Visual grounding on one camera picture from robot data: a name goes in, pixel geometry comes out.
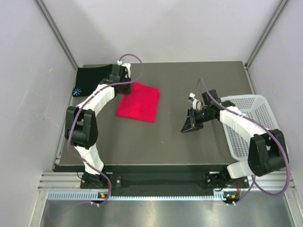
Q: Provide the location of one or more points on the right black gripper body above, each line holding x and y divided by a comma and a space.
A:
201, 116

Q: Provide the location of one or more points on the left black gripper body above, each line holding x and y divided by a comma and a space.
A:
126, 89

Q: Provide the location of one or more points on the red polo shirt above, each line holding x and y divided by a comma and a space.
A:
141, 104

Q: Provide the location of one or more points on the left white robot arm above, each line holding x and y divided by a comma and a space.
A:
81, 128

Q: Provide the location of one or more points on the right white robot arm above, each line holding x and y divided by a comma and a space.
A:
265, 146

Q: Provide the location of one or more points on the folded black t shirt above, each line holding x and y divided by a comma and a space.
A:
87, 79

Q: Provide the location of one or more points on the white plastic basket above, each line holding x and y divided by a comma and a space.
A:
255, 107

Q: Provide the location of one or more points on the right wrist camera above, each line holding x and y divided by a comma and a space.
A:
196, 104

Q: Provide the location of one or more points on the slotted grey cable duct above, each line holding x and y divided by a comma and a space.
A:
100, 196

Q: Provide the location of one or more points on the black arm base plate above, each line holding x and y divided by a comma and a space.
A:
201, 180

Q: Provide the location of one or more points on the left aluminium frame post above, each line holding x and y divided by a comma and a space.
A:
46, 14

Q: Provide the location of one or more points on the aluminium frame post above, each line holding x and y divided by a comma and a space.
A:
266, 32
46, 14

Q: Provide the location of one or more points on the aluminium front rail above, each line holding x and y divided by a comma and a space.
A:
274, 181

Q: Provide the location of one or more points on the right aluminium frame post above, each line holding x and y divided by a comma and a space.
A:
266, 32

